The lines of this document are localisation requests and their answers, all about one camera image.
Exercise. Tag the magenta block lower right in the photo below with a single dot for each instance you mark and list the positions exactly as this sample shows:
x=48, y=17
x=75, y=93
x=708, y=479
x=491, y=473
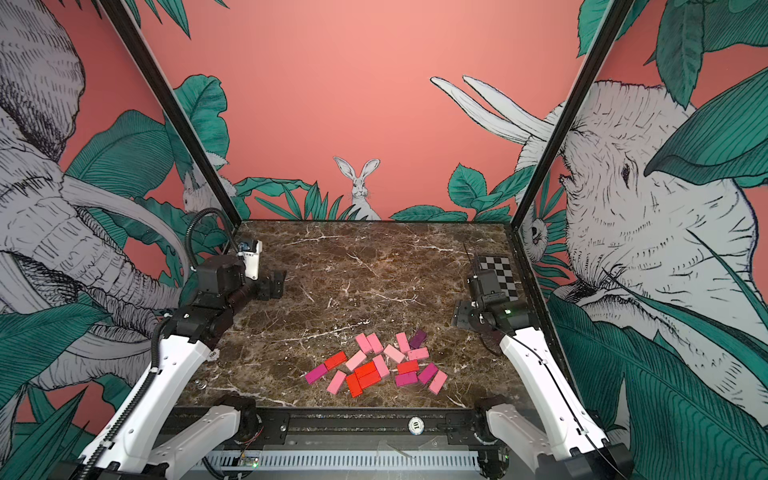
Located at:
x=406, y=379

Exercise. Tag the pink block right horizontal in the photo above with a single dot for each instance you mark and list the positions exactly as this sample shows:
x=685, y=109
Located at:
x=418, y=354

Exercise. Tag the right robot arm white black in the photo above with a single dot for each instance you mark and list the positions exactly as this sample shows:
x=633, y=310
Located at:
x=569, y=444

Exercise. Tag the magenta block far left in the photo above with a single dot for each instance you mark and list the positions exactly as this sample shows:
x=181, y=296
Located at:
x=316, y=374

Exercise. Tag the red block bottom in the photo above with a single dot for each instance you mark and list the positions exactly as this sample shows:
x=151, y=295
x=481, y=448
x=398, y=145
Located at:
x=353, y=385

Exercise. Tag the red block right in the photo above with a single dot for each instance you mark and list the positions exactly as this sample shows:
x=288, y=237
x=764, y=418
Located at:
x=407, y=367

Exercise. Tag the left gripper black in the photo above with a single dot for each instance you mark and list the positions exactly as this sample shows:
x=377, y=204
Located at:
x=267, y=291

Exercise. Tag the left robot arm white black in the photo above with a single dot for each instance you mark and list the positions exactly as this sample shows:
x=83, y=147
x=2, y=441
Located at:
x=126, y=448

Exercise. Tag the light pink block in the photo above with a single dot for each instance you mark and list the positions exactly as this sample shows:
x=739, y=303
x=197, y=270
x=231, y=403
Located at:
x=394, y=354
x=356, y=360

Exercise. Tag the black frame post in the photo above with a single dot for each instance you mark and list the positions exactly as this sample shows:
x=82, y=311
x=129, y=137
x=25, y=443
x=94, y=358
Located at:
x=611, y=24
x=124, y=24

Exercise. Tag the pink block top pair left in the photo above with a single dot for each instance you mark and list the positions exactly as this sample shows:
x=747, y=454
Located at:
x=363, y=343

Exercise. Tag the pink block beside red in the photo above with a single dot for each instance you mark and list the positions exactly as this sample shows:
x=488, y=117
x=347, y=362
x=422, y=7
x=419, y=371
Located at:
x=381, y=366

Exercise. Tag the pink block top pair right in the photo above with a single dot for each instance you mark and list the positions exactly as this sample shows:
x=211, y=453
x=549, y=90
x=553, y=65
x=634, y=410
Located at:
x=375, y=343

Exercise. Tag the pink block pair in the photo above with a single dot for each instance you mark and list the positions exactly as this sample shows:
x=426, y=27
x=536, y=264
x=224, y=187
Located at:
x=375, y=343
x=363, y=343

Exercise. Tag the light pink block edge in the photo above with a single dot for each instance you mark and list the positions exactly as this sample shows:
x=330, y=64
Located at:
x=438, y=382

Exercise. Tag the black left frame post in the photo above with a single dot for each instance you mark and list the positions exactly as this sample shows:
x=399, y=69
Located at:
x=124, y=24

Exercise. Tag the red block large center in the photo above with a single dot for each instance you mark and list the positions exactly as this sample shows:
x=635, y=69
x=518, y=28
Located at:
x=367, y=375

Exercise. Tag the dark purple block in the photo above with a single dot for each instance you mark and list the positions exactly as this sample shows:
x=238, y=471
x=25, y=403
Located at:
x=418, y=339

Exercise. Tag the white slotted cable duct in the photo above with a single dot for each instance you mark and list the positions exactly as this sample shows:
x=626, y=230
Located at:
x=366, y=460

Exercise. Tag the red block upper left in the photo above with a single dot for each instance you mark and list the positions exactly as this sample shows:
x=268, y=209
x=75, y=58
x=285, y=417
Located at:
x=336, y=360

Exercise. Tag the black white checkerboard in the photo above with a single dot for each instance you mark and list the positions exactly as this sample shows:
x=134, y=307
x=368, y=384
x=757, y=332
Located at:
x=502, y=267

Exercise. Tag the magenta block tilted right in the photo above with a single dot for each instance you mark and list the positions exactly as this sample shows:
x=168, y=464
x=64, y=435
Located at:
x=427, y=374

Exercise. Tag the black front rail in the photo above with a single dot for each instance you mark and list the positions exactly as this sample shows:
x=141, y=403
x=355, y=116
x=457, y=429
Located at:
x=372, y=426

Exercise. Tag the black right frame post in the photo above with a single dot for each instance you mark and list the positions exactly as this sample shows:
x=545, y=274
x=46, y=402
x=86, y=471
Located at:
x=611, y=24

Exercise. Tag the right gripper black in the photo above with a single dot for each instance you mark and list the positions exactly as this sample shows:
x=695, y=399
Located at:
x=462, y=312

